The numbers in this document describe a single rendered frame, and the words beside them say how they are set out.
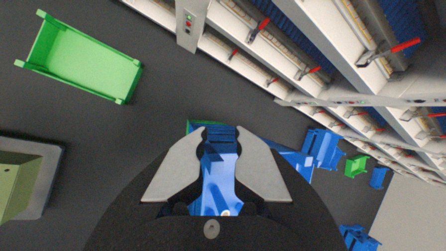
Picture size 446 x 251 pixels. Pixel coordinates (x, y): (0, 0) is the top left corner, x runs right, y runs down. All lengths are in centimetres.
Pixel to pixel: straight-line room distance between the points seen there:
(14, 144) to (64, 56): 37
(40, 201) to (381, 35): 127
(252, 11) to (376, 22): 31
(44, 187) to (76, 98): 38
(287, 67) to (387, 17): 25
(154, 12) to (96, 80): 38
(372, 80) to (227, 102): 58
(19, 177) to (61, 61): 44
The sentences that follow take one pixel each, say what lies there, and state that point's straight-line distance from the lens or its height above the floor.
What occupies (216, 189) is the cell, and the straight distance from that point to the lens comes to 26.
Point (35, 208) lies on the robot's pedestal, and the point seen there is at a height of 6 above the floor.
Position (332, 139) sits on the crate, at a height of 9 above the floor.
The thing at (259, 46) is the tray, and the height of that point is 30.
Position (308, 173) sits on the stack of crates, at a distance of 71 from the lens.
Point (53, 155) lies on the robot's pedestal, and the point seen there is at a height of 6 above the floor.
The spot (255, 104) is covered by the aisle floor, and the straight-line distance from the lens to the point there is 86.
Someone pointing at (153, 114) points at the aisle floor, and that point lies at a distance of 71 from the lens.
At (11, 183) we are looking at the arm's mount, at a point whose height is 13.
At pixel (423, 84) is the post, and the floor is 57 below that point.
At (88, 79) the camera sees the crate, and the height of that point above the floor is 0.
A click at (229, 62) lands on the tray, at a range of 67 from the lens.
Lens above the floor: 70
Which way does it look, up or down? 68 degrees down
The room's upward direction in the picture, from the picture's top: 114 degrees clockwise
